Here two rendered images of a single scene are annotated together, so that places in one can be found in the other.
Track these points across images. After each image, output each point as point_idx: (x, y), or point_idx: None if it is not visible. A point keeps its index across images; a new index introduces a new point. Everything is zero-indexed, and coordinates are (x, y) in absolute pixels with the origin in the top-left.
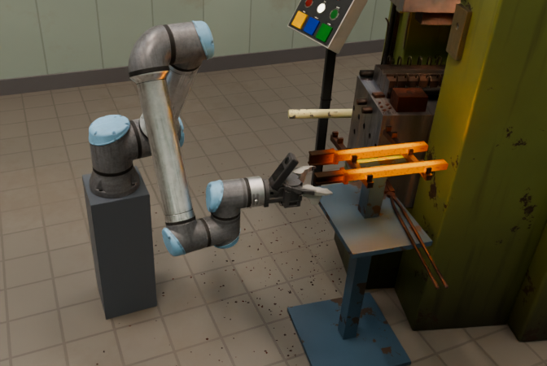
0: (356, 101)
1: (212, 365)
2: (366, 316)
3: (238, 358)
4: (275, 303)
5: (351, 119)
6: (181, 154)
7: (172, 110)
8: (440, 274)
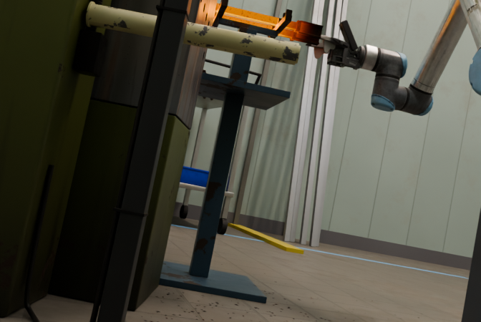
0: None
1: (360, 310)
2: (162, 271)
3: (331, 305)
4: (280, 308)
5: (196, 21)
6: (434, 36)
7: (450, 3)
8: None
